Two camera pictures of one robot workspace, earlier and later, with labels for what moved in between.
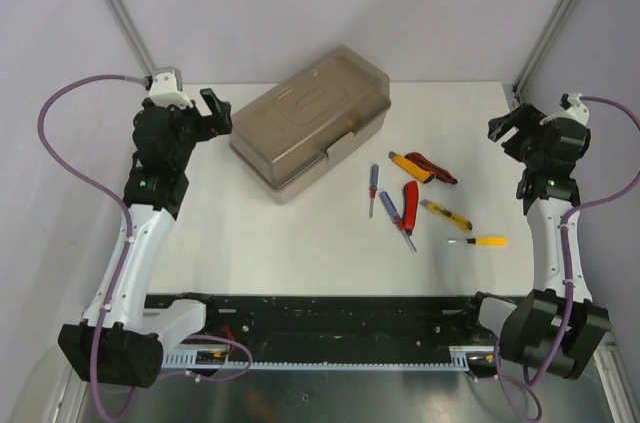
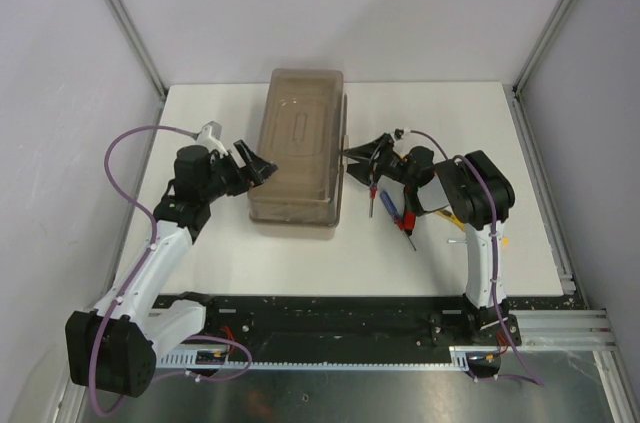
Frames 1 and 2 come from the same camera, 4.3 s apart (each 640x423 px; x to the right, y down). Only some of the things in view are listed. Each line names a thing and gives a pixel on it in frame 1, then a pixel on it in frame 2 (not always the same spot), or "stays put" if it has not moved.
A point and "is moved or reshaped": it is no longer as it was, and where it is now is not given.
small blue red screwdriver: (373, 188) stays put
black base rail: (338, 326) stays put
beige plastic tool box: (310, 120) is moved or reshaped
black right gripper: (525, 118) to (370, 149)
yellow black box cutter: (458, 220) stays put
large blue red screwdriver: (389, 205) stays put
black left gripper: (217, 121) to (259, 170)
